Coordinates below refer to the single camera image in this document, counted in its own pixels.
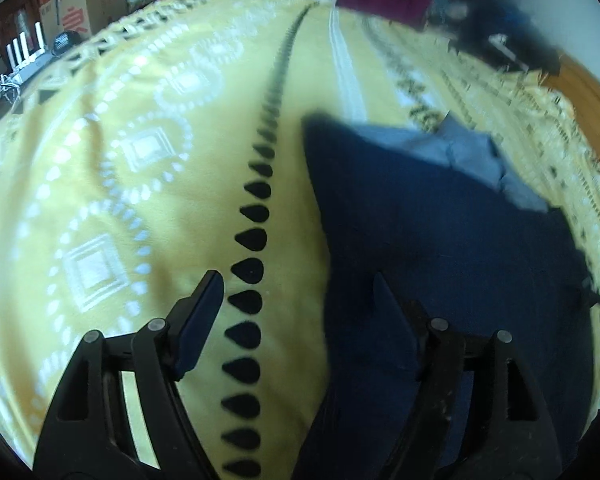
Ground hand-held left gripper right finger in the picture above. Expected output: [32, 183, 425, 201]
[372, 272, 563, 480]

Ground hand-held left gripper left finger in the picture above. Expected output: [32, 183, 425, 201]
[32, 270, 226, 480]

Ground navy shorts with grey waistband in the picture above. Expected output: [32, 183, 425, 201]
[292, 112, 600, 480]

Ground pile of dark clothes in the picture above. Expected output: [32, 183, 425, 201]
[430, 0, 561, 71]

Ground yellow patterned bedspread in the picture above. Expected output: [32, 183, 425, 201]
[0, 0, 600, 480]

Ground wooden headboard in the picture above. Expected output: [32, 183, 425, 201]
[540, 55, 600, 181]

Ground white router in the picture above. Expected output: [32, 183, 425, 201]
[5, 22, 48, 78]

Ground cardboard box with red print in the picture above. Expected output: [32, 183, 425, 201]
[37, 0, 93, 41]

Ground white cable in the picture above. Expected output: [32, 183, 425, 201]
[0, 72, 21, 106]

